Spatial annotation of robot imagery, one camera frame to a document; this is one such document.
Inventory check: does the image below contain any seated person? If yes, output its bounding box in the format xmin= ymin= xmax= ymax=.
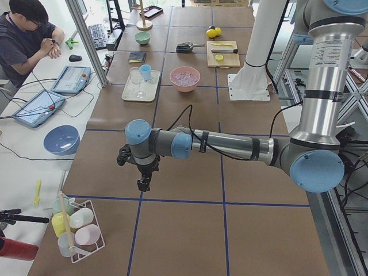
xmin=1 ymin=0 xmax=64 ymax=88

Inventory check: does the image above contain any pink bowl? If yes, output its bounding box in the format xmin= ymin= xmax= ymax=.
xmin=170 ymin=66 xmax=201 ymax=93

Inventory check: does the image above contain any black computer mouse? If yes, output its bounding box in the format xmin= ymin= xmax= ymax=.
xmin=68 ymin=54 xmax=82 ymax=62

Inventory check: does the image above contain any yellow lemon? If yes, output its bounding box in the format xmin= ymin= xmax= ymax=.
xmin=215 ymin=27 xmax=222 ymax=36
xmin=206 ymin=29 xmax=217 ymax=39

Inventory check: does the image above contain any blue bowl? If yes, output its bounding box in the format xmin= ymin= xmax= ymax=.
xmin=43 ymin=125 xmax=80 ymax=156

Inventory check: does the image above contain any steel cylinder tool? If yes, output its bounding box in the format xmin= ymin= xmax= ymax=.
xmin=210 ymin=48 xmax=238 ymax=54

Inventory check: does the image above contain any dark tray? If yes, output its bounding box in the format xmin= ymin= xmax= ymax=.
xmin=143 ymin=5 xmax=163 ymax=20

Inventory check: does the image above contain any mint green bowl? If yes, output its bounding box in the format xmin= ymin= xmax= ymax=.
xmin=135 ymin=32 xmax=151 ymax=45

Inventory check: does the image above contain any wooden cutting board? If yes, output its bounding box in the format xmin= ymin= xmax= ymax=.
xmin=206 ymin=41 xmax=240 ymax=68

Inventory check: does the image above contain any wooden stand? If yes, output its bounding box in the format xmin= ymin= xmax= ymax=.
xmin=136 ymin=0 xmax=153 ymax=31

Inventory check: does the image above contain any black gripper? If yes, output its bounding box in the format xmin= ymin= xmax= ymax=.
xmin=117 ymin=144 xmax=160 ymax=191

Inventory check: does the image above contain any black keyboard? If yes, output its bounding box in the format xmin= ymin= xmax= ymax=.
xmin=88 ymin=24 xmax=108 ymax=50

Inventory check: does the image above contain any green clamp tool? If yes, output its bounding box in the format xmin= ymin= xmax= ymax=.
xmin=65 ymin=30 xmax=79 ymax=50

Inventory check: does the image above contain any yellow plastic knife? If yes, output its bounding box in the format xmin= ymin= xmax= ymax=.
xmin=211 ymin=43 xmax=233 ymax=47

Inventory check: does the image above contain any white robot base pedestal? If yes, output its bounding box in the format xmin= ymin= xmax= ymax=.
xmin=228 ymin=0 xmax=289 ymax=101

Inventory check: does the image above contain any cream serving tray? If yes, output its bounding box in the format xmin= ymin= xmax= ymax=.
xmin=121 ymin=70 xmax=161 ymax=102

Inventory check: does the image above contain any clear wine glass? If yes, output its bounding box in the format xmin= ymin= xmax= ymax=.
xmin=129 ymin=67 xmax=145 ymax=99

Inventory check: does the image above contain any pile of clear ice cubes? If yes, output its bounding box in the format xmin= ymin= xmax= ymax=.
xmin=171 ymin=71 xmax=198 ymax=87

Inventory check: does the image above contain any far blue teach pendant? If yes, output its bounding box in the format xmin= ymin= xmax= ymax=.
xmin=51 ymin=66 xmax=91 ymax=95

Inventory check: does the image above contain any lemon half slice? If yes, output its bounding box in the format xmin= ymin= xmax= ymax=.
xmin=215 ymin=54 xmax=224 ymax=62

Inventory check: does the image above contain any yellow plastic fork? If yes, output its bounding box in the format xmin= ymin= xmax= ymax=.
xmin=33 ymin=179 xmax=42 ymax=206

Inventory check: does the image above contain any light blue cup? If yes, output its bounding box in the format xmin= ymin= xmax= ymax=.
xmin=139 ymin=64 xmax=151 ymax=81

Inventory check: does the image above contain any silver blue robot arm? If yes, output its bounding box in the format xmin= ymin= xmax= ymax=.
xmin=117 ymin=1 xmax=367 ymax=193

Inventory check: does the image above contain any aluminium frame post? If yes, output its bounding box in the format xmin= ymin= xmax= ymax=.
xmin=65 ymin=0 xmax=108 ymax=87

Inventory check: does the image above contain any steel ice scoop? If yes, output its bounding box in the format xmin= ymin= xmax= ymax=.
xmin=176 ymin=42 xmax=206 ymax=53

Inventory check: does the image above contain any white wire cup rack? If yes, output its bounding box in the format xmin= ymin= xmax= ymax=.
xmin=51 ymin=193 xmax=105 ymax=263

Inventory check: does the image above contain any near blue teach pendant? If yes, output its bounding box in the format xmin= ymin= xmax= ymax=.
xmin=11 ymin=90 xmax=66 ymax=128

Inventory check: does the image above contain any red bottle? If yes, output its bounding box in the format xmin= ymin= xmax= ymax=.
xmin=1 ymin=237 xmax=39 ymax=261

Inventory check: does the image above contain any blue teach pendant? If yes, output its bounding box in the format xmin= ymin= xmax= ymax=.
xmin=11 ymin=90 xmax=66 ymax=128
xmin=51 ymin=66 xmax=91 ymax=95

